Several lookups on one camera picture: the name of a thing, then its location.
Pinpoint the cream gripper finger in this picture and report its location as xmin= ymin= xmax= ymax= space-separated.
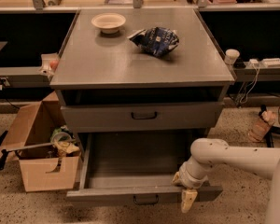
xmin=181 ymin=189 xmax=198 ymax=213

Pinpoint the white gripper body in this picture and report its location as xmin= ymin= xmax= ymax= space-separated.
xmin=172 ymin=161 xmax=207 ymax=189

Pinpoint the grey drawer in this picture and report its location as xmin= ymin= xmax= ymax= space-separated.
xmin=65 ymin=131 xmax=224 ymax=207
xmin=61 ymin=102 xmax=223 ymax=133

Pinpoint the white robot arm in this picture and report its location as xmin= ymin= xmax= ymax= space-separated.
xmin=173 ymin=138 xmax=280 ymax=224

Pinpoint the grey top drawer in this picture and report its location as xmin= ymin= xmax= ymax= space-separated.
xmin=61 ymin=102 xmax=223 ymax=133

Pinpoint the grey drawer cabinet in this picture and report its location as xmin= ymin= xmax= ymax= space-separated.
xmin=49 ymin=7 xmax=236 ymax=142

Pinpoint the tan bag on floor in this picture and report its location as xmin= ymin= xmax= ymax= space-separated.
xmin=248 ymin=105 xmax=276 ymax=142

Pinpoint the white cup on shelf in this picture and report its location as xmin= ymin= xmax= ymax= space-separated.
xmin=224 ymin=49 xmax=240 ymax=65

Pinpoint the grey grabber stick tool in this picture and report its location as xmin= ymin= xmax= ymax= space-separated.
xmin=0 ymin=139 xmax=77 ymax=171

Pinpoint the blue crumpled chip bag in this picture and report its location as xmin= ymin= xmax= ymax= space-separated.
xmin=128 ymin=27 xmax=179 ymax=58

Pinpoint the white power strip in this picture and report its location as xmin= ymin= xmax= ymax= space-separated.
xmin=261 ymin=58 xmax=280 ymax=67

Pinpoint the cardboard box with trash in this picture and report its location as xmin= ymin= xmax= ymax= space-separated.
xmin=0 ymin=92 xmax=80 ymax=192

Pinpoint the white paper bowl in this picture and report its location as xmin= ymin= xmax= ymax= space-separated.
xmin=91 ymin=13 xmax=126 ymax=34

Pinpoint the plastic bag with red item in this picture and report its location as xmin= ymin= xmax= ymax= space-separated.
xmin=39 ymin=53 xmax=59 ymax=77

